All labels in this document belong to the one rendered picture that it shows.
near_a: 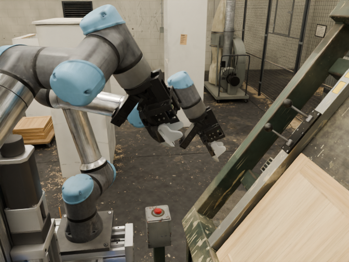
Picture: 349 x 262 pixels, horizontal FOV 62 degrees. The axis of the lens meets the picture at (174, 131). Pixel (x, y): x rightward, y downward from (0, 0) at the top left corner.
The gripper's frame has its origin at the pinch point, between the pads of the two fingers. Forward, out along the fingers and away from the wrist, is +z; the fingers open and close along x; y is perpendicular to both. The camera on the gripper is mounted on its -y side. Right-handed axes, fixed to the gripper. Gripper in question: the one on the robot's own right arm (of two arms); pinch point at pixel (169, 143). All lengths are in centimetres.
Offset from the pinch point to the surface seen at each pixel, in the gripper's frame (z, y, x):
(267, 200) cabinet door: 58, 14, 16
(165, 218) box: 67, -36, 21
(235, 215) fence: 65, -1, 15
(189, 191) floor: 200, -84, 134
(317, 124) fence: 43, 40, 36
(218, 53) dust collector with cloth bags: 271, -63, 545
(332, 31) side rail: 30, 57, 76
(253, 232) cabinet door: 63, 6, 6
